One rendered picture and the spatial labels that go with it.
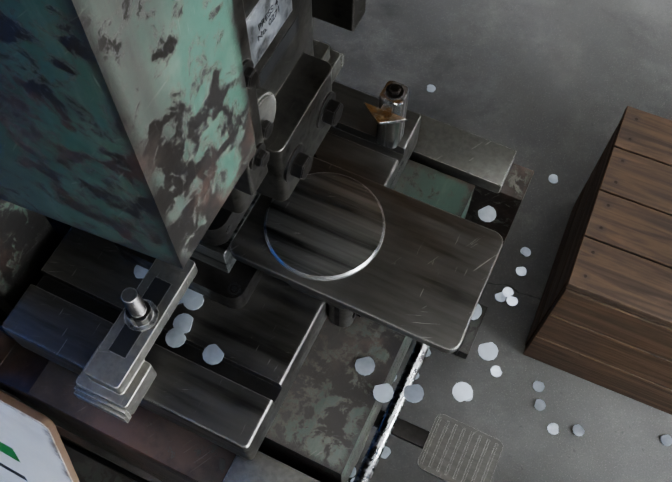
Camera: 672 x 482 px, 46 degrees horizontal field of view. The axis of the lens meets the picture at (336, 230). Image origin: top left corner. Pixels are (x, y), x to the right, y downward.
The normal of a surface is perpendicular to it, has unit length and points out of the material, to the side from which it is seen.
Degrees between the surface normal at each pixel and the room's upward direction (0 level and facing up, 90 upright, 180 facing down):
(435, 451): 0
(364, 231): 0
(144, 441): 0
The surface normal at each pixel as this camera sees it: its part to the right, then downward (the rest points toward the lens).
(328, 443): 0.00, -0.46
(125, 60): 0.90, 0.39
